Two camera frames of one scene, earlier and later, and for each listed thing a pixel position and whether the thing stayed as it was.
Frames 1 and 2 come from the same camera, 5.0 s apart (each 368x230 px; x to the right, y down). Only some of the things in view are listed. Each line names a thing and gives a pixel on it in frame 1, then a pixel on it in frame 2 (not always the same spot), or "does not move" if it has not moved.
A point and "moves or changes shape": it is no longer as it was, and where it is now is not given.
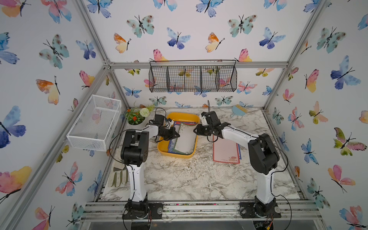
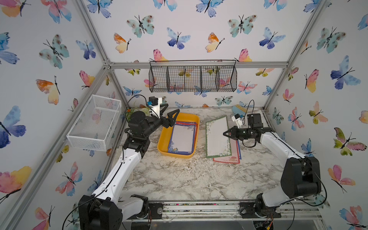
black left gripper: (173, 131) to (169, 122)
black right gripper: (198, 130) to (232, 135)
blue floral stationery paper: (239, 151) does not move
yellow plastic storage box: (163, 145) does not move
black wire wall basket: (204, 75) does not move
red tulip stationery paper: (225, 151) moves or changes shape
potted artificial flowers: (137, 116) does not move
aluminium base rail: (112, 211) does not move
